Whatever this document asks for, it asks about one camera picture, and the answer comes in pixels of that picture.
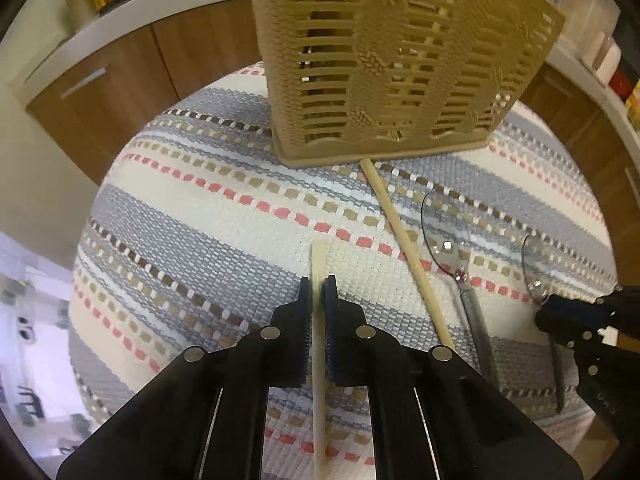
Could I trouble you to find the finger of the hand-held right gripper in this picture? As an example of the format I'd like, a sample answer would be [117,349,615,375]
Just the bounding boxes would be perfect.
[534,295,614,347]
[596,284,640,332]

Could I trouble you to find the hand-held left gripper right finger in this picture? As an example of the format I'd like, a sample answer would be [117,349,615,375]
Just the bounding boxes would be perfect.
[322,275,584,480]

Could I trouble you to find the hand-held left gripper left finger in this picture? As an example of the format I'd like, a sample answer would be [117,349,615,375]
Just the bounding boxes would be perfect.
[57,276,314,480]

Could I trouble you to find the wooden chopstick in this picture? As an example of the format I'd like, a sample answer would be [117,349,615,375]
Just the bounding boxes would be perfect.
[309,240,331,480]
[360,158,456,351]

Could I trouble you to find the yellow slotted plastic utensil basket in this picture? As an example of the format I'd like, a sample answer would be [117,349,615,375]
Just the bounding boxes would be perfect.
[245,0,567,169]

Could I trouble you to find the striped woven tablecloth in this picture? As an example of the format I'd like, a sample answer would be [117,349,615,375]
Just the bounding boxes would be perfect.
[67,60,619,480]

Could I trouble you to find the white kettle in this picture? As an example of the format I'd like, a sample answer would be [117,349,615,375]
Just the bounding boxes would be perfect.
[581,30,624,84]

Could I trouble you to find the wooden base cabinets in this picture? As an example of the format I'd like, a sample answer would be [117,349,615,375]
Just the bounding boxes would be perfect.
[25,24,640,243]

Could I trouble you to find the white kitchen countertop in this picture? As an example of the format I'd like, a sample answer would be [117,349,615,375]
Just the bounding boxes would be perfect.
[22,0,252,97]

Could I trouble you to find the cream plastic bottle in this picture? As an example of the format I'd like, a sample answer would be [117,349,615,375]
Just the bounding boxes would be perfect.
[62,0,96,29]

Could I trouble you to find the silver cabinet handle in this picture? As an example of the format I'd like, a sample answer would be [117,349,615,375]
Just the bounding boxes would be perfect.
[59,67,107,100]

